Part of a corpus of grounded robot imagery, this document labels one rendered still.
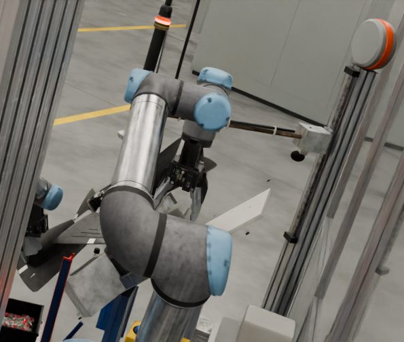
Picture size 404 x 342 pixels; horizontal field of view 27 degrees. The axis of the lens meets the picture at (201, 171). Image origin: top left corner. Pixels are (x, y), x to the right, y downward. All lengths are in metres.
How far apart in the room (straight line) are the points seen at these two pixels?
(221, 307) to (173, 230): 3.48
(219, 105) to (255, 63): 8.09
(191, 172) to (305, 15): 7.76
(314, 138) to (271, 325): 0.61
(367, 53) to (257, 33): 7.09
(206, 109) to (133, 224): 0.37
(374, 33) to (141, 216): 1.44
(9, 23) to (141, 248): 0.45
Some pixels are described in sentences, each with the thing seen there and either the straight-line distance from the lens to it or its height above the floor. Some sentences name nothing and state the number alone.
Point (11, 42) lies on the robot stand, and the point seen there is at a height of 1.92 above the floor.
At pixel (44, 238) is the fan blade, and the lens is 2.72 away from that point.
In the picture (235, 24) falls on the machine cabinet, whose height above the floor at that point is 0.74.
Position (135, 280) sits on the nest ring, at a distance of 2.60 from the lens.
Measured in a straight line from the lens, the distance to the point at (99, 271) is 2.60.
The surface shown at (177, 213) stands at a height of 1.15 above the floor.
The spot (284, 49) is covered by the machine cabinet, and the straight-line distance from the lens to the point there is 9.68.
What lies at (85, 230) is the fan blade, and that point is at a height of 1.20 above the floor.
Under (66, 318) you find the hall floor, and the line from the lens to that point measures 4.37.
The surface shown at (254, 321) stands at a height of 0.97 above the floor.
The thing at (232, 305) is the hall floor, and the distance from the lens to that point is 4.98.
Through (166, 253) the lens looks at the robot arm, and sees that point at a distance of 1.45.
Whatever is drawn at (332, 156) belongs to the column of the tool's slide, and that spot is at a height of 1.50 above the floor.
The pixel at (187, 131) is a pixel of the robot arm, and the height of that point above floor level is 1.69.
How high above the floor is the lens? 2.22
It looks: 19 degrees down
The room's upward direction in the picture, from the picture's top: 18 degrees clockwise
